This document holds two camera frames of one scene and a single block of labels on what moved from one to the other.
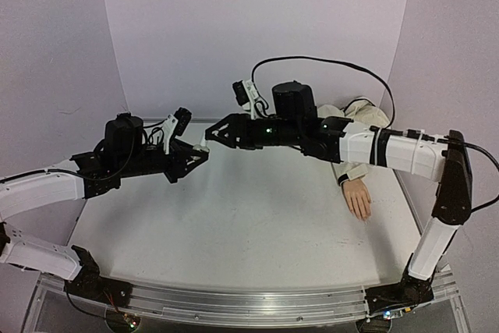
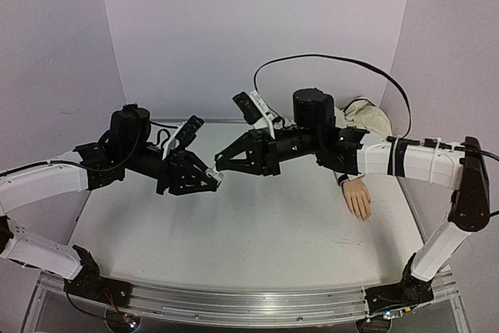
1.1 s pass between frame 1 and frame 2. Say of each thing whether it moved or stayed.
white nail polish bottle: moved
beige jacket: stayed
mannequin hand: stayed
